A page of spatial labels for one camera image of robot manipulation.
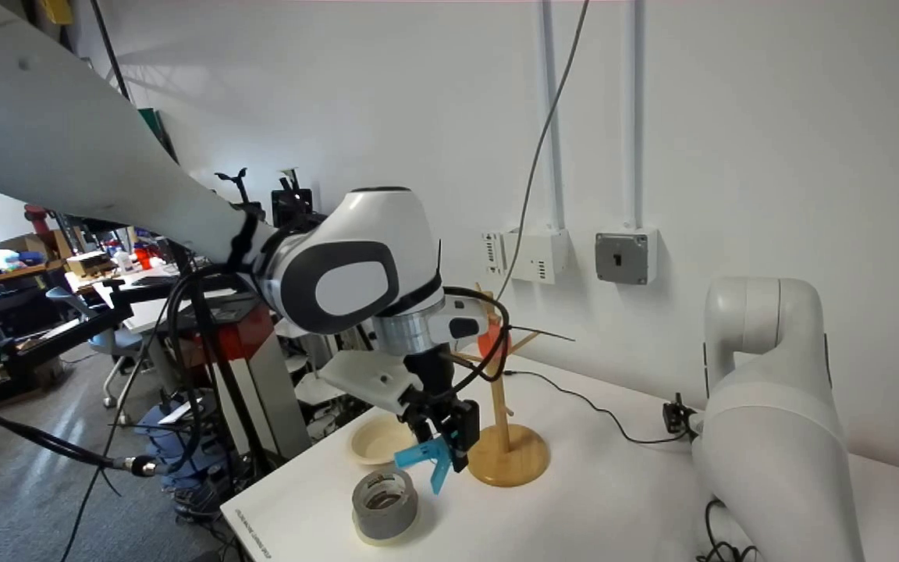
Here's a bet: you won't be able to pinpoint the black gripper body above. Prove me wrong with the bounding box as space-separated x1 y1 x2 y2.
396 346 480 425

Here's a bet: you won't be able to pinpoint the white tubular jointed arm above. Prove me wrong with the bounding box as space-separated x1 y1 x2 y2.
696 275 867 562

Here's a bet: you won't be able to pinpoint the wooden peg tree stand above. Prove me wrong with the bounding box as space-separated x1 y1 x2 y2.
451 285 556 490

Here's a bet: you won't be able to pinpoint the cream wooden bowl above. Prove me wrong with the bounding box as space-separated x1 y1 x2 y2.
351 410 415 467

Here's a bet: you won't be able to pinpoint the orange plastic cup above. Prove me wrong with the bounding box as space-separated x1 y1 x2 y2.
474 317 518 366

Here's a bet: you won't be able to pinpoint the red white metal cart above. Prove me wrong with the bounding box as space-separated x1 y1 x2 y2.
195 301 312 466

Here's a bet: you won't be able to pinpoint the black table edge clamp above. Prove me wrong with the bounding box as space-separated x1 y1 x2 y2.
661 390 698 440

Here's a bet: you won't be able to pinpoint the grey junction box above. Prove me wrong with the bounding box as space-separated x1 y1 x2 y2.
594 227 661 287

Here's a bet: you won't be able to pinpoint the cluttered wooden workbench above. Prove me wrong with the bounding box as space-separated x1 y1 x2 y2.
0 207 196 402

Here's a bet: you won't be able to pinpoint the yellow hanging object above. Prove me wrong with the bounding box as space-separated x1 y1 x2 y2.
34 0 78 29

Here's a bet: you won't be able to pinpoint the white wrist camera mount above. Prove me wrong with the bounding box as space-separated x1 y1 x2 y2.
319 346 420 417

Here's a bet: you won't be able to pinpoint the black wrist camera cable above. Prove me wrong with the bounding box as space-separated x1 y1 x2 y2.
163 207 516 502

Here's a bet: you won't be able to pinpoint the grey duct tape roll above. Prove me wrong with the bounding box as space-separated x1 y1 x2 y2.
351 467 421 544

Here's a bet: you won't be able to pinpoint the thin black table cable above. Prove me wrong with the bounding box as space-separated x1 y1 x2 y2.
501 366 680 448

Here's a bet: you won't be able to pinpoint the white wall socket plate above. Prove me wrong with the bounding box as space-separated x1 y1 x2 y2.
480 227 525 280

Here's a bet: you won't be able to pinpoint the white wall box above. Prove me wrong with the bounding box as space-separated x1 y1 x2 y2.
516 227 574 287

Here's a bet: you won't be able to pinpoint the black tripod camera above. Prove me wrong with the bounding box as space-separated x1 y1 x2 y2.
272 168 324 237

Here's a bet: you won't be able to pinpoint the grey wall cable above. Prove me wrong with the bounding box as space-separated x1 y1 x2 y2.
490 0 594 307

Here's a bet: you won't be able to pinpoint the black clamp mount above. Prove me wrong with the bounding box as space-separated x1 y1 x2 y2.
213 165 266 248

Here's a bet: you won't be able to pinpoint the black tangled cables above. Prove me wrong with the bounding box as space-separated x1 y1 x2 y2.
696 495 763 562

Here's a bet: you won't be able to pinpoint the white wall conduit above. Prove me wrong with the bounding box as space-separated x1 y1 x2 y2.
539 0 567 234
629 0 650 234

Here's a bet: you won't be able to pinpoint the black floor cable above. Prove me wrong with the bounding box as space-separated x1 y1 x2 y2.
0 401 163 482

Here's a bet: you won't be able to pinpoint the black hanging cable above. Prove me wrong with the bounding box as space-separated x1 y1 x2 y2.
89 0 131 103

